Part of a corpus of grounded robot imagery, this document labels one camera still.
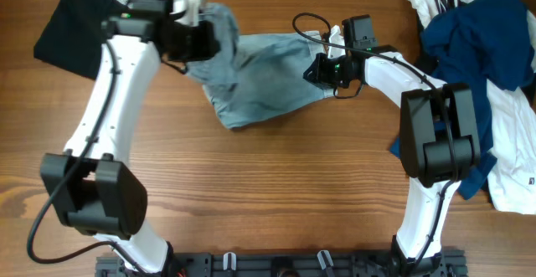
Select folded black garment stack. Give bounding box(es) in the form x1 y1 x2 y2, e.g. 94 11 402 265
33 0 126 80

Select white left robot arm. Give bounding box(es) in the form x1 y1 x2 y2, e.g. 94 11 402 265
40 13 219 276

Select light blue denim shorts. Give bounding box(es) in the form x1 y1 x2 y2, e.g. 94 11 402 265
187 3 333 129

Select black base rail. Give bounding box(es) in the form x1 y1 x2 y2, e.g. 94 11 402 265
95 249 468 277

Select white printed t-shirt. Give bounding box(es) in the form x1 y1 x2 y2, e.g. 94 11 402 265
408 0 535 215

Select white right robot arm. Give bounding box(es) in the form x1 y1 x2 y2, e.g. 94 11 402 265
303 45 480 274

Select dark blue t-shirt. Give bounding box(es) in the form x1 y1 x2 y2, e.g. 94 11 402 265
389 0 536 201

